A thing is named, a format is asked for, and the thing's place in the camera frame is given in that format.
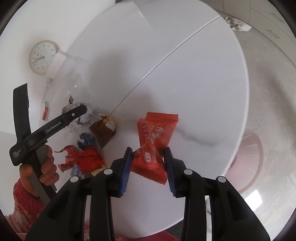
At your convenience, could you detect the red paper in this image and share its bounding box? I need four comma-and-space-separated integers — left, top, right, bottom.
74, 147, 104, 174

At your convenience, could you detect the blue wrapper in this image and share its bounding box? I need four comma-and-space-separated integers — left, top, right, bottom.
77, 133, 97, 150

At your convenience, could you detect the red snack wrapper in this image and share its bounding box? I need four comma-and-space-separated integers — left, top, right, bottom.
131, 112, 179, 185

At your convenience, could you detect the white plastic trash bin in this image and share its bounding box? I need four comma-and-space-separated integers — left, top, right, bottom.
225, 126, 264, 194

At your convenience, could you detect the person's left hand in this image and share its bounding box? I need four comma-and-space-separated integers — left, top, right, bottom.
19, 146, 59, 199

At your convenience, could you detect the pink floral sleeve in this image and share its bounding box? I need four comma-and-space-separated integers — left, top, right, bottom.
5, 179, 45, 240

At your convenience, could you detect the small red white packet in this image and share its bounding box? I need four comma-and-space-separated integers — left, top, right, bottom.
42, 101, 50, 121

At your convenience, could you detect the red torn wrapper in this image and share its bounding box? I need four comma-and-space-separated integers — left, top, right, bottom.
55, 145, 78, 172

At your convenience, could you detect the yellow crumpled wrapper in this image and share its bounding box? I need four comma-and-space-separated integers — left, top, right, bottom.
91, 165, 106, 177

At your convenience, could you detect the white crumpled printed paper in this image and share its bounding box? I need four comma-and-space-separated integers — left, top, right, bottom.
62, 96, 93, 132

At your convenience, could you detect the white box by clock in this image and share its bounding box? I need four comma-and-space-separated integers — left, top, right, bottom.
46, 50, 67, 79

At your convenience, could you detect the white bag on floor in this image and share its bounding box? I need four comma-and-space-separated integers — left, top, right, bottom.
224, 16, 252, 32

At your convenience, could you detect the round wall clock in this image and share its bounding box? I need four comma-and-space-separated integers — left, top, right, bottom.
29, 40, 57, 75

